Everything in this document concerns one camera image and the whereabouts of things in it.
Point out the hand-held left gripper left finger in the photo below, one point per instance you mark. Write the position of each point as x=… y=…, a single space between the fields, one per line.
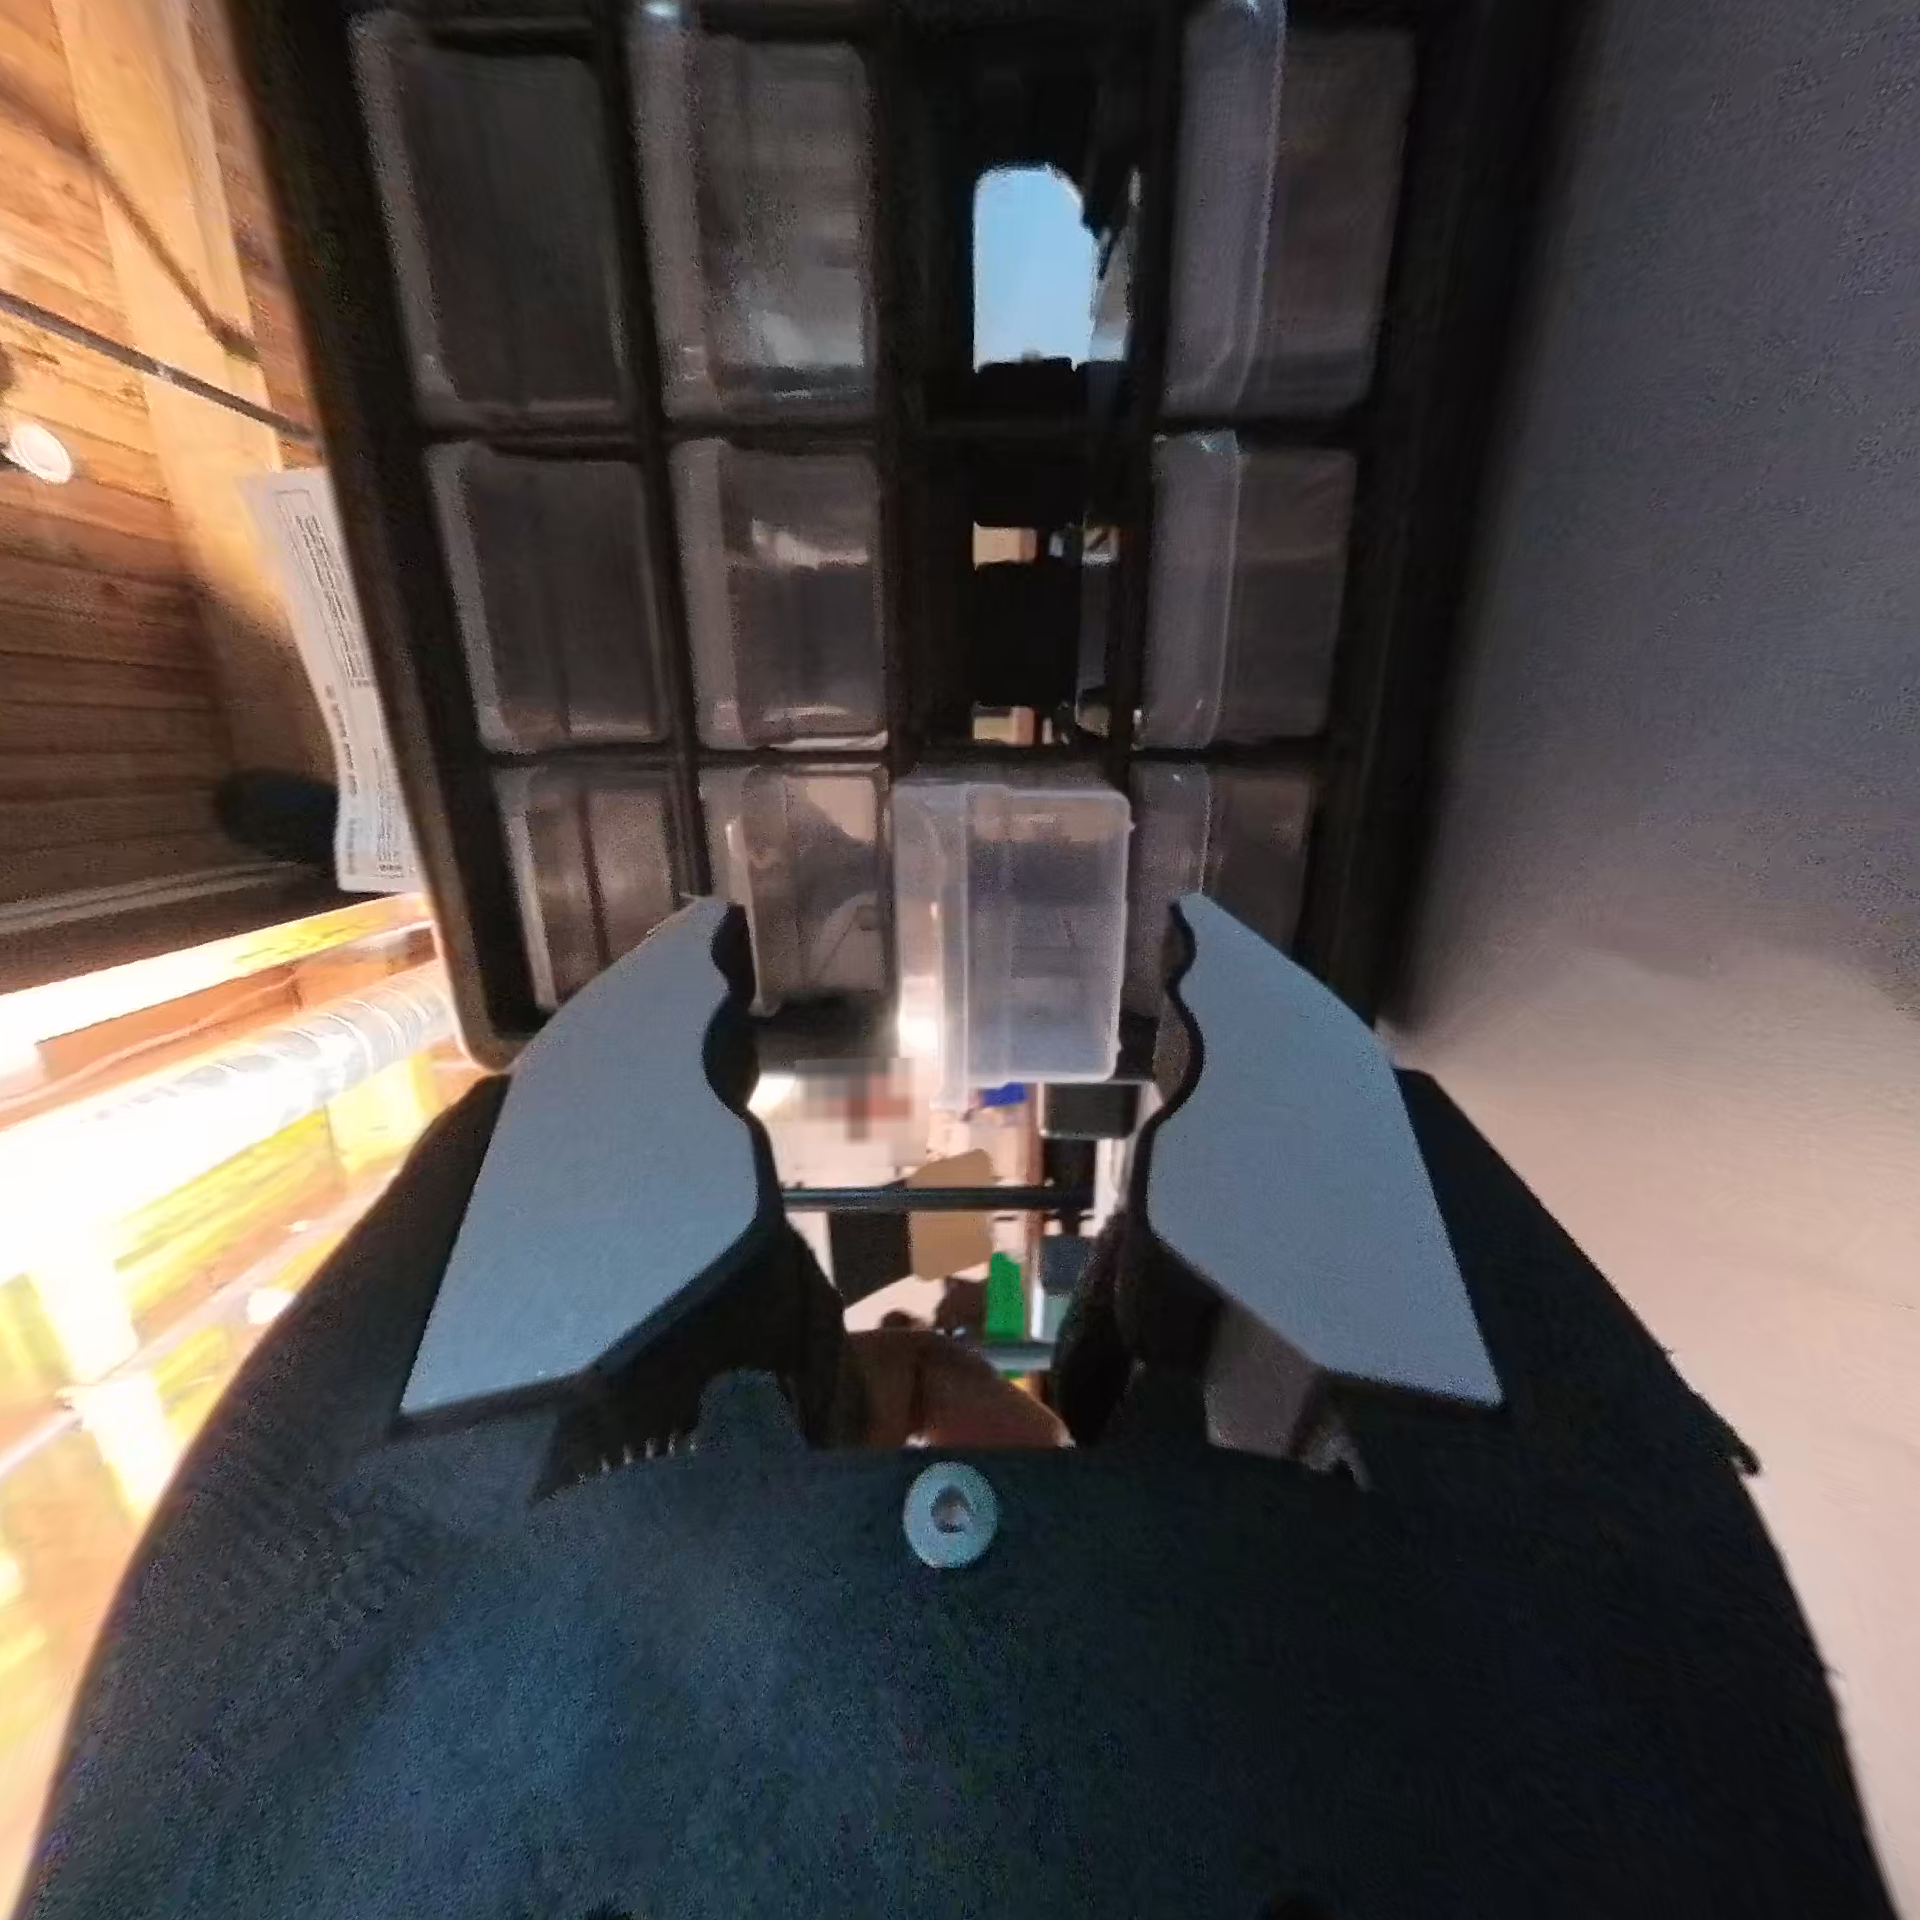
x=601 y=1171

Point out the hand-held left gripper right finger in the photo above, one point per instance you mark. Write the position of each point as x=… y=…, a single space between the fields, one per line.
x=1305 y=1185

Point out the clear plastic drawer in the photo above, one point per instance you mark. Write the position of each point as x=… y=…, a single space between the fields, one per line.
x=1036 y=930

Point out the black drawer cabinet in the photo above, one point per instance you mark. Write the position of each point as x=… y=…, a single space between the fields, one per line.
x=903 y=451

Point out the set of clear cabinet drawers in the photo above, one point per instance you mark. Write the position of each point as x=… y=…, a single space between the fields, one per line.
x=555 y=600

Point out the black metal rod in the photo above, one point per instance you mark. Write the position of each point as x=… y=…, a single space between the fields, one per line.
x=931 y=1196

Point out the cardboard box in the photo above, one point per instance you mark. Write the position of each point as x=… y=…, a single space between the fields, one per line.
x=952 y=1223

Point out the storage shelf rack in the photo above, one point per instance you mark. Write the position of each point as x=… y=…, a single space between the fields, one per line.
x=195 y=1141

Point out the white paper sheet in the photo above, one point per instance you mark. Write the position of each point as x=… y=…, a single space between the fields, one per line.
x=337 y=676

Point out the round ceiling lamp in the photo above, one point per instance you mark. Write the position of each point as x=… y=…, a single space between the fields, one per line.
x=32 y=446

